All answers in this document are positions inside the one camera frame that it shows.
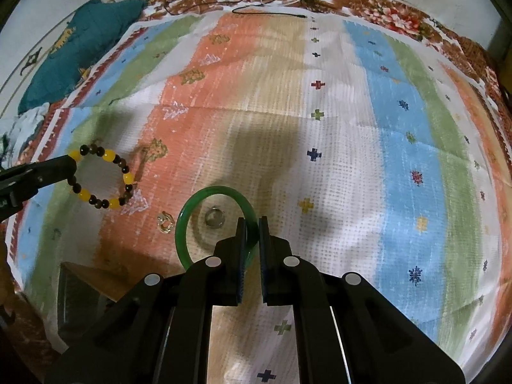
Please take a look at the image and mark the green jade bangle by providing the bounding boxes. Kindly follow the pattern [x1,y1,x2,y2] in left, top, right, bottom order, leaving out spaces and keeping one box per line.
[174,186,259,270]

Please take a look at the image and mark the yellow and dark bead bracelet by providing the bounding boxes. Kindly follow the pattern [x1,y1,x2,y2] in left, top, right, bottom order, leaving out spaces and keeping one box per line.
[66,143,136,211]

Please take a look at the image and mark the white crumpled cloth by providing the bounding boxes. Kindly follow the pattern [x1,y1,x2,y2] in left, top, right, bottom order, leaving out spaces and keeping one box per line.
[1,102,50,168]

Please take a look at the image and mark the silver metal tin box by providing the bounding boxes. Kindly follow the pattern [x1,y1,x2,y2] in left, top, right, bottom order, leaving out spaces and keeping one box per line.
[57,262,133,346]

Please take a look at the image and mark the striped colourful woven cloth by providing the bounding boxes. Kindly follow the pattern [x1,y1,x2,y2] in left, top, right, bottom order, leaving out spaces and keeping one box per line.
[7,10,512,384]

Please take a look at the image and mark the teal blanket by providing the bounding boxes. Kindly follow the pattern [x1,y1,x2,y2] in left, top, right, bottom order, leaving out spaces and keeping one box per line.
[17,0,147,115]

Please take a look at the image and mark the silver ring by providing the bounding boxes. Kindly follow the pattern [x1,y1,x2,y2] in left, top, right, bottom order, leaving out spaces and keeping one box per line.
[204,206,227,230]

